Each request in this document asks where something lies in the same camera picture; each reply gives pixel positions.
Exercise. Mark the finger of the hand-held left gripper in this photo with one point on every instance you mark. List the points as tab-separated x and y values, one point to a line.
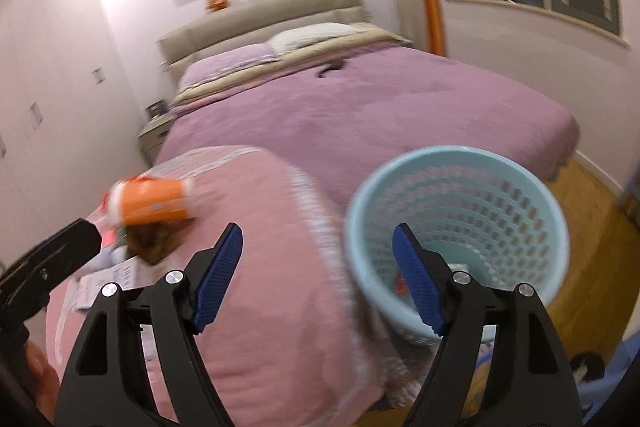
75	242

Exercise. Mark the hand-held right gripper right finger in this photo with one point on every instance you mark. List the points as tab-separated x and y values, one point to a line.
417	277

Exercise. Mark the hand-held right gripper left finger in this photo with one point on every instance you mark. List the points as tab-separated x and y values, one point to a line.
220	277

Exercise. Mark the brown wrapper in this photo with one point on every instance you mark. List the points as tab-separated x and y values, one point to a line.
150	244

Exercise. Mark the orange garment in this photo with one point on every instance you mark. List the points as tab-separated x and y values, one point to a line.
150	202

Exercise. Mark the light blue plastic basket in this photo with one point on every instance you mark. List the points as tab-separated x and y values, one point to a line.
500	207

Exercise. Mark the red wrapper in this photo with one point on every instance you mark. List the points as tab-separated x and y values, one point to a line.
402	288

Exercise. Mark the white paper leaflet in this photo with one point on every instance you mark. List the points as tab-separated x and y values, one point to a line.
115	277

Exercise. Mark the pink patterned blanket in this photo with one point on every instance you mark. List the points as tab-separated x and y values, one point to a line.
280	307

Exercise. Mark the beige nightstand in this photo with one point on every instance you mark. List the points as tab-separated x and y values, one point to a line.
152	137

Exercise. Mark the white wardrobe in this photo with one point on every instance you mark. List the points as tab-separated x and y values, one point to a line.
50	107

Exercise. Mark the bed with purple cover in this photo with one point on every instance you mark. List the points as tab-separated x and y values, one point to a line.
375	117

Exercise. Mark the beige folded quilt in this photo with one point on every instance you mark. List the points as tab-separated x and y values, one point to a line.
200	94

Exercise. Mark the purple pillow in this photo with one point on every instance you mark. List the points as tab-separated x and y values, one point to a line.
230	59

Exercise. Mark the dark brown brush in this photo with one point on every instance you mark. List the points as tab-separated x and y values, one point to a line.
332	67

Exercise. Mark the blue plastic chair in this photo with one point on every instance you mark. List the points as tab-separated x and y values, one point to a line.
617	387

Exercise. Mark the white patterned pillow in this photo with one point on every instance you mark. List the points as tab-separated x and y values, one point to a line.
310	34

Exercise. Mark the beige padded headboard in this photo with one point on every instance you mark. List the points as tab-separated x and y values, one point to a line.
260	17

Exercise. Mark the orange plush toy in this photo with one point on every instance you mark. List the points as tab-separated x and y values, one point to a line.
218	2

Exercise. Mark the cream window sill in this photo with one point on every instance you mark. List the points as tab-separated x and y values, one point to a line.
525	14

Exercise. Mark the dark photo frame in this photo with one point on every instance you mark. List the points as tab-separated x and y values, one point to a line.
156	108

